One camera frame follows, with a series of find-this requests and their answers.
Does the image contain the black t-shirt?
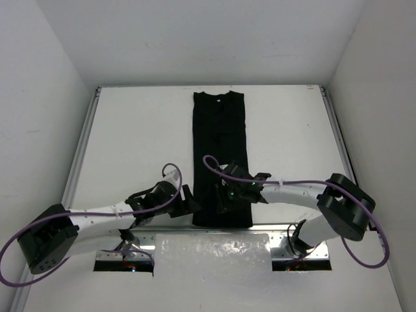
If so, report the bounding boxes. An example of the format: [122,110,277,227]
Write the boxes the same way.
[192,91,253,228]

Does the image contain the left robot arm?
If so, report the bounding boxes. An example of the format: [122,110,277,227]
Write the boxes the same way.
[18,181,201,274]

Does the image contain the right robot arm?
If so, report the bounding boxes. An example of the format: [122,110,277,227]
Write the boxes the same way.
[213,164,376,258]

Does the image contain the white front cover panel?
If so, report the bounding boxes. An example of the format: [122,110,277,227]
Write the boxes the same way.
[24,237,401,311]

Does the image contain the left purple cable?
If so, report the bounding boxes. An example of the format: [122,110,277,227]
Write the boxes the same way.
[0,162,185,287]

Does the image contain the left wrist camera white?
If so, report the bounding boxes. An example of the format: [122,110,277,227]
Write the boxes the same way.
[163,172,180,188]

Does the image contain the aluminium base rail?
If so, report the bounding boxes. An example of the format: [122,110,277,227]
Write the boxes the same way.
[94,224,332,272]

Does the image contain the right aluminium frame rail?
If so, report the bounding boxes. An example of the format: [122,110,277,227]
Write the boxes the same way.
[319,85,359,185]

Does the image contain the aluminium frame rail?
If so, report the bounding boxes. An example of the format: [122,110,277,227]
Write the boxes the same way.
[9,86,101,312]
[319,85,359,185]

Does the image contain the left aluminium frame rail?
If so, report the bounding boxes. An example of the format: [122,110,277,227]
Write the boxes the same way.
[9,86,101,312]

